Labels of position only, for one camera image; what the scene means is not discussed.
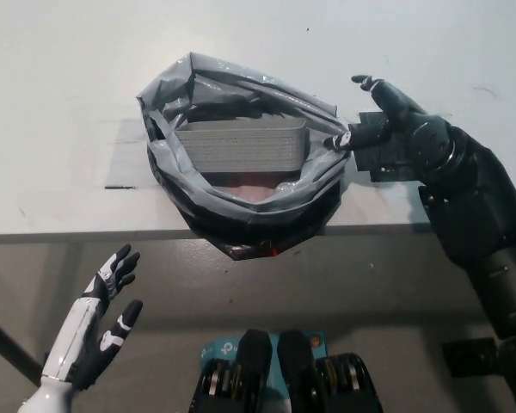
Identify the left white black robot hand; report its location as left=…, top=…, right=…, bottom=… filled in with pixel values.
left=40, top=243, right=144, bottom=388

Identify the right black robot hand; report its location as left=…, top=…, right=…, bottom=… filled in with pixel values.
left=324, top=75, right=456, bottom=174

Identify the grey perforated rectangular container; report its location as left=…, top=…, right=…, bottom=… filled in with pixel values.
left=174, top=120, right=310, bottom=174

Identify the grey plastic bag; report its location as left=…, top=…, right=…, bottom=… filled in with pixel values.
left=136, top=51, right=353, bottom=262

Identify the teal box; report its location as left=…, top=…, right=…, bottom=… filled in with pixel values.
left=200, top=333, right=328, bottom=413

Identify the black ribbed robot body block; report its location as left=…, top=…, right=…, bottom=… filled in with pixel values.
left=188, top=329, right=273, bottom=413
left=277, top=329, right=373, bottom=413

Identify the pink sheet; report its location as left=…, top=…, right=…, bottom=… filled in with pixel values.
left=220, top=182, right=281, bottom=204

